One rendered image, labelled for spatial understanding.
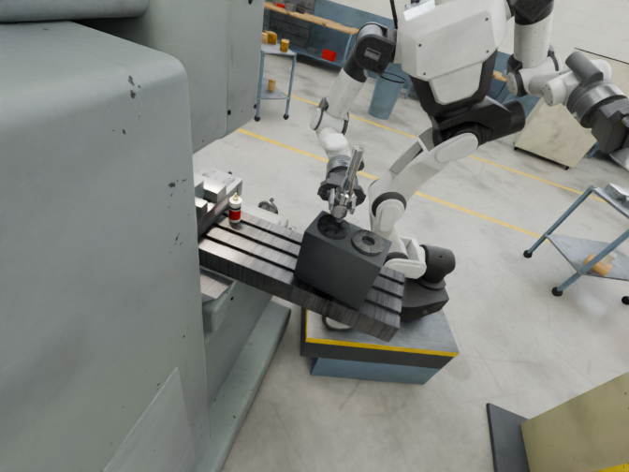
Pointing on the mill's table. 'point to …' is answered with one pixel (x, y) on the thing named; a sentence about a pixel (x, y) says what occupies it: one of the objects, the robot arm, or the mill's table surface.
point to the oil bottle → (235, 209)
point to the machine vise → (206, 213)
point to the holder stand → (341, 258)
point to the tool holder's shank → (352, 169)
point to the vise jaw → (215, 190)
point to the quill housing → (242, 61)
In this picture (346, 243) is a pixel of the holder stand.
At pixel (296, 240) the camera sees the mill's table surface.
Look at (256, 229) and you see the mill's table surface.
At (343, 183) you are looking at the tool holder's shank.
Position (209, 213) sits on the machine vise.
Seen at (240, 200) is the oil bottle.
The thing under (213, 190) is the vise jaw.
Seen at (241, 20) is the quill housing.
